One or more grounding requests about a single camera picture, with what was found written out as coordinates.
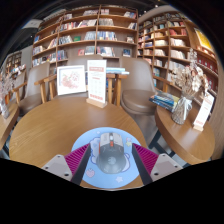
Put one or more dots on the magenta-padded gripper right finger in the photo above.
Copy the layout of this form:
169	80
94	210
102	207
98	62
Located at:
146	160

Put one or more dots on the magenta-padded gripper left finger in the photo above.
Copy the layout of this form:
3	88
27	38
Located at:
75	160

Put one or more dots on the grey computer mouse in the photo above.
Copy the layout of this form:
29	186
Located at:
111	155

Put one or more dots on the round light blue mouse pad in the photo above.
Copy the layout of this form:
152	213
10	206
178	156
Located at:
106	180

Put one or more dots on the round wooden side table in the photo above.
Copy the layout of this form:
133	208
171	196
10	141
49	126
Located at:
183	140
8	123

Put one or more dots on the glass vase with pale flowers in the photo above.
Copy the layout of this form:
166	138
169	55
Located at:
181	111

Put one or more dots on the stack of books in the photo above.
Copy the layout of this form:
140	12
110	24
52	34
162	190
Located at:
165	100

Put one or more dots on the small white table sign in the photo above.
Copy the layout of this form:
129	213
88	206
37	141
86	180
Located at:
203	111

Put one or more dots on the white framed flower picture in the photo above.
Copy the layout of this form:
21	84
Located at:
71	80

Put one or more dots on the white red sign stand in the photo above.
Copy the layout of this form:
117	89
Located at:
96	81

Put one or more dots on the light blue book stack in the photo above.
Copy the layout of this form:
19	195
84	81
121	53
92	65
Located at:
116	70

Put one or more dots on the small distant wooden bookshelf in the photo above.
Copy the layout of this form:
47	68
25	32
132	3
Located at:
13	62

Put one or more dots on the curved wooden bookshelf with books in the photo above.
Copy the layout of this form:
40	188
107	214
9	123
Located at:
173	40

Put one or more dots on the white hanging ceiling sign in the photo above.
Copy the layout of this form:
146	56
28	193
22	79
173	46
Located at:
32	23

